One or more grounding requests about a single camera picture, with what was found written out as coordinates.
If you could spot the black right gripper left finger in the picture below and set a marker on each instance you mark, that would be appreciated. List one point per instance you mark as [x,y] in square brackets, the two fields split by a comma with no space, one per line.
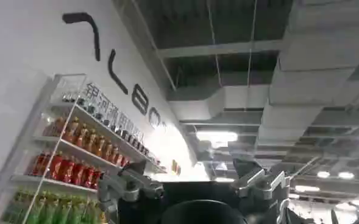
[127,184]

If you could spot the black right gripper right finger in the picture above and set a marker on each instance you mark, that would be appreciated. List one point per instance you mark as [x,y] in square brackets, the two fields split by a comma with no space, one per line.
[258,182]

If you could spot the white shelf with bottled drinks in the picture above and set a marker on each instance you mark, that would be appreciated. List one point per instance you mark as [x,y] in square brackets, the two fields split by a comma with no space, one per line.
[66,158]

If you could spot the grey ceiling air duct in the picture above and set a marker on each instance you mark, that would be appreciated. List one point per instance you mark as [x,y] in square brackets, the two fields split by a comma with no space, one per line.
[289,76]

